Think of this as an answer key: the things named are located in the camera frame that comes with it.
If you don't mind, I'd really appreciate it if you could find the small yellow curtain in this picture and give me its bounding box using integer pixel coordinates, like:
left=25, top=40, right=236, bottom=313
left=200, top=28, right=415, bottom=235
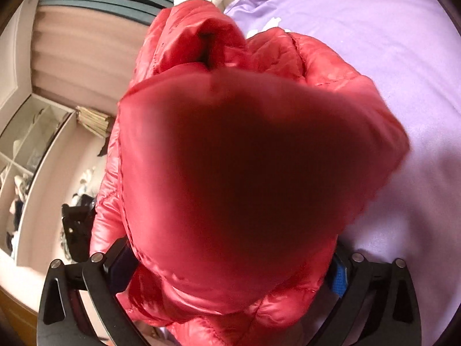
left=75, top=105, right=116, bottom=138

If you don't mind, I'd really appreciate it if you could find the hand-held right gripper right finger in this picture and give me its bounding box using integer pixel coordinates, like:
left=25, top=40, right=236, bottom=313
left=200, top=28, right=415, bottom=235
left=310, top=240, right=423, bottom=346

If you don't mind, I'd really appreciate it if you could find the purple floral blanket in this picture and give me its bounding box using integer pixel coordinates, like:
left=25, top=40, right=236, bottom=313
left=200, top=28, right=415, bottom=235
left=223, top=0, right=460, bottom=346

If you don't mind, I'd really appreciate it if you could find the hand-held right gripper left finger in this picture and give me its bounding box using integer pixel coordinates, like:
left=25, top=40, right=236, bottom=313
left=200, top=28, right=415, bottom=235
left=36, top=238, right=148, bottom=346

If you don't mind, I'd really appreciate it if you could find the red hooded puffer jacket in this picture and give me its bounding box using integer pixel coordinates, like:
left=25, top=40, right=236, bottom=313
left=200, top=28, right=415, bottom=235
left=88, top=0, right=411, bottom=346

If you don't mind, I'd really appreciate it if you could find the wooden furniture panel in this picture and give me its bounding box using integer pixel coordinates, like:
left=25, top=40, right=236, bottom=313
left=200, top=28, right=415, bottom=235
left=0, top=286, right=38, bottom=346

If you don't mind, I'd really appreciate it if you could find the pink beige curtain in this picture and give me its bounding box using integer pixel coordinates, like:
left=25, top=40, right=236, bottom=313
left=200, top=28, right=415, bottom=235
left=31, top=5, right=154, bottom=121

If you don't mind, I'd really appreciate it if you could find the white wall shelf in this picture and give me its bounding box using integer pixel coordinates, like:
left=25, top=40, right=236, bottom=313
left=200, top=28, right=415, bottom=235
left=0, top=92, right=78, bottom=260

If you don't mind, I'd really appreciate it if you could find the white fluffy toy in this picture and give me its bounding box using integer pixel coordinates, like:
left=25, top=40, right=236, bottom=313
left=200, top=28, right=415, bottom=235
left=72, top=168, right=97, bottom=202

